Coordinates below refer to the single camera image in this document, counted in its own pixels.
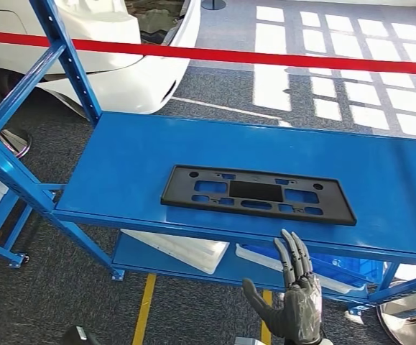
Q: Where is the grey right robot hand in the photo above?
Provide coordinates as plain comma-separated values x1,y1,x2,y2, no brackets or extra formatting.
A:
242,229,323,345

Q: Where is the dark left robot hand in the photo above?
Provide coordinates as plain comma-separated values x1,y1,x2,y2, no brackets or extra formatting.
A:
60,325,103,345

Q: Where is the black plastic plate holder panel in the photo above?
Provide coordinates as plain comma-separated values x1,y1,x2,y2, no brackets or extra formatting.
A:
161,165,357,226

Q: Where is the large blue metal shelf rack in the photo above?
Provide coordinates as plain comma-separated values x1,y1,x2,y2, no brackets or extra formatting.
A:
0,0,416,319

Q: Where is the chrome stanchion with black cap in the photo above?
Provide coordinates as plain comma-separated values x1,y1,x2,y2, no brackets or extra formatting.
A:
375,278,416,345

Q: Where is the large white foam tray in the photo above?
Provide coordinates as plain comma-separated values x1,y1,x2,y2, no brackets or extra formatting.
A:
121,229,230,276

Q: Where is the white car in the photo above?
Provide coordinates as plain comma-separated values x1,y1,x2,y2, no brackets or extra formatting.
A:
0,0,201,116

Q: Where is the red barrier belt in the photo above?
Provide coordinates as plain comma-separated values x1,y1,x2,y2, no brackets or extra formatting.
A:
0,29,416,76

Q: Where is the black round stand base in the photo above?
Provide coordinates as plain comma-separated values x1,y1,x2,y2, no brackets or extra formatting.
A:
201,0,227,12

